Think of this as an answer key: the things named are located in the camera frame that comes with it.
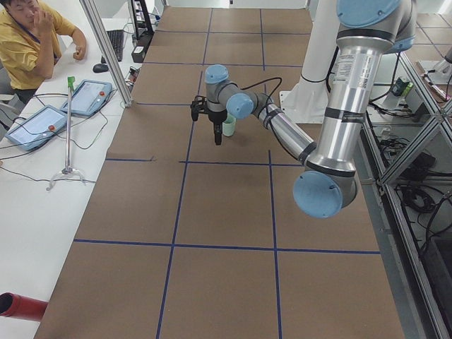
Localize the black keyboard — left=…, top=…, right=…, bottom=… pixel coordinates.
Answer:
left=107, top=30, right=124, bottom=62

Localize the near blue teach pendant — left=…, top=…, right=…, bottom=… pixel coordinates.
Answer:
left=6, top=105, right=67, bottom=151

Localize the blue teach pendant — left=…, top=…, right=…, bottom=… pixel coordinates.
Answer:
left=71, top=79, right=112, bottom=117
left=6, top=105, right=67, bottom=151

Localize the metal reacher grabber tool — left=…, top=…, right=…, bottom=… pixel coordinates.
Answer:
left=46, top=76, right=85, bottom=191

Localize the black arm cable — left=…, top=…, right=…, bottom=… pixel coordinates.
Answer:
left=239, top=77, right=283, bottom=128

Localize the far blue teach pendant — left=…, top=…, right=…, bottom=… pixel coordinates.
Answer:
left=71, top=79, right=112, bottom=117

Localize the man in yellow shirt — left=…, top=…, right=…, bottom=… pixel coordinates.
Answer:
left=1, top=1, right=87, bottom=104

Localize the red cylinder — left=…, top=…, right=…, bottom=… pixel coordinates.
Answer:
left=1, top=292, right=48, bottom=321

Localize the aluminium frame post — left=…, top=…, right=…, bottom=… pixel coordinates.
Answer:
left=79, top=0, right=132, bottom=107

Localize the mint green cup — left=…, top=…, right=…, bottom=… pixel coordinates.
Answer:
left=222, top=114, right=236, bottom=129
left=222, top=124, right=236, bottom=137

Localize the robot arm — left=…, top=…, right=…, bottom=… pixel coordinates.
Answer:
left=191, top=1, right=417, bottom=218

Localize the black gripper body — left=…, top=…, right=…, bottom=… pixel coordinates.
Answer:
left=208, top=109, right=227, bottom=124

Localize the black box device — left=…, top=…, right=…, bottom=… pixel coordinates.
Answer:
left=131, top=46, right=147, bottom=64

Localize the black computer mouse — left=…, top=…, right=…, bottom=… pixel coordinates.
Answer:
left=93, top=63, right=109, bottom=73

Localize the brown paper table mat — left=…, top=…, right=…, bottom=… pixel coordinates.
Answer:
left=36, top=1, right=404, bottom=338

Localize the white camera stand pillar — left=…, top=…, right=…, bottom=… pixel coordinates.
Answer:
left=280, top=0, right=340, bottom=124

